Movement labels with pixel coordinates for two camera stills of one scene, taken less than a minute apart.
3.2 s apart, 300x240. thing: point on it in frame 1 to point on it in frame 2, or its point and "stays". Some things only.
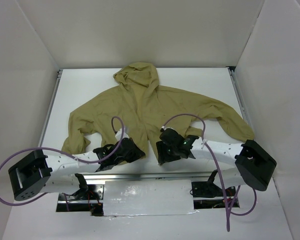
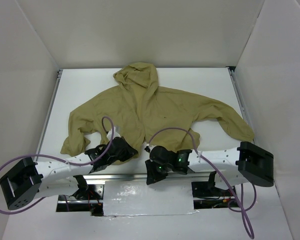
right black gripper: (162, 153) to (152, 171)
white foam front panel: (148, 197) stays
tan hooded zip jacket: (136, 106) stays
